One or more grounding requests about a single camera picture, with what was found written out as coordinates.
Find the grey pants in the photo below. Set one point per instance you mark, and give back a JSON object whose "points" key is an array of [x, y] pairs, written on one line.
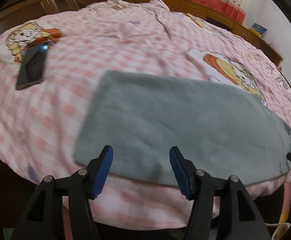
{"points": [[180, 120]]}

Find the black smartphone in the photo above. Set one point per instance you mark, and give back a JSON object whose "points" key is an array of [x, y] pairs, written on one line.
{"points": [[33, 66]]}

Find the wooden wardrobe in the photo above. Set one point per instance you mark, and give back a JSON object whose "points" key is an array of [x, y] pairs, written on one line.
{"points": [[40, 2]]}

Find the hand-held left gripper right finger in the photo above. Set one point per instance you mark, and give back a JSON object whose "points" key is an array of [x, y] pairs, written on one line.
{"points": [[181, 172]]}

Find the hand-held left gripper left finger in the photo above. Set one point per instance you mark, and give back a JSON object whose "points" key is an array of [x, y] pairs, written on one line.
{"points": [[103, 170]]}

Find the pink checked cartoon blanket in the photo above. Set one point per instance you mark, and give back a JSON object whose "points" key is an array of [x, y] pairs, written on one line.
{"points": [[115, 50]]}

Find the blue box on shelf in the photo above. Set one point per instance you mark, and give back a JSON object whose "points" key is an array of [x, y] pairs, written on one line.
{"points": [[259, 29]]}

